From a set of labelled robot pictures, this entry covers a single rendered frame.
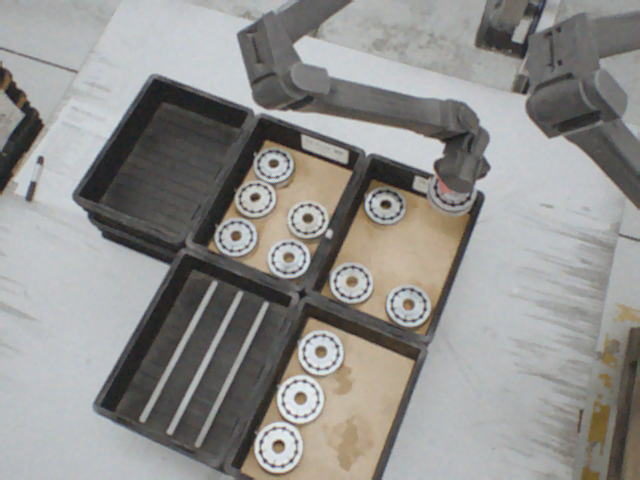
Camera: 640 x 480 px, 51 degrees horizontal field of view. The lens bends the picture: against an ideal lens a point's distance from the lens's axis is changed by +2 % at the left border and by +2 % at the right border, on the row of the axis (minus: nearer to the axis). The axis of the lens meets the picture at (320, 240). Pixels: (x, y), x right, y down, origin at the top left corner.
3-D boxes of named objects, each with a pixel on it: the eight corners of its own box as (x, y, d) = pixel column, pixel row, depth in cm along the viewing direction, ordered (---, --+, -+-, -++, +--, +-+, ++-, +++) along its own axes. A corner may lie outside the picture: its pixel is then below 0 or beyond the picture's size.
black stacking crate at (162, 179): (162, 100, 183) (152, 73, 173) (260, 136, 178) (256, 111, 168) (86, 220, 169) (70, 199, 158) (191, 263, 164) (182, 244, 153)
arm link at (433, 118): (291, 53, 96) (250, 75, 105) (292, 92, 96) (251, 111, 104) (480, 100, 123) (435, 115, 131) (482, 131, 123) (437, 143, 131)
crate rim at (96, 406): (184, 248, 155) (182, 244, 153) (302, 296, 150) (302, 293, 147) (92, 412, 140) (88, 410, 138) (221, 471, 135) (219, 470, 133)
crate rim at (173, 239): (153, 77, 175) (151, 71, 172) (258, 115, 170) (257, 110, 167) (71, 203, 160) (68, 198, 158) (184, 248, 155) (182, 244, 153)
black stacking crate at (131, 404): (192, 265, 163) (183, 246, 153) (302, 310, 158) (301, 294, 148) (107, 419, 149) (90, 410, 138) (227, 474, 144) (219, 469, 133)
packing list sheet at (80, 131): (65, 96, 197) (64, 95, 197) (138, 119, 194) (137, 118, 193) (7, 190, 185) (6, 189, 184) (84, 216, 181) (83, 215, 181)
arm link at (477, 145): (495, 126, 127) (465, 117, 127) (485, 156, 124) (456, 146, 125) (485, 145, 133) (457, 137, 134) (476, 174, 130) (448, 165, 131)
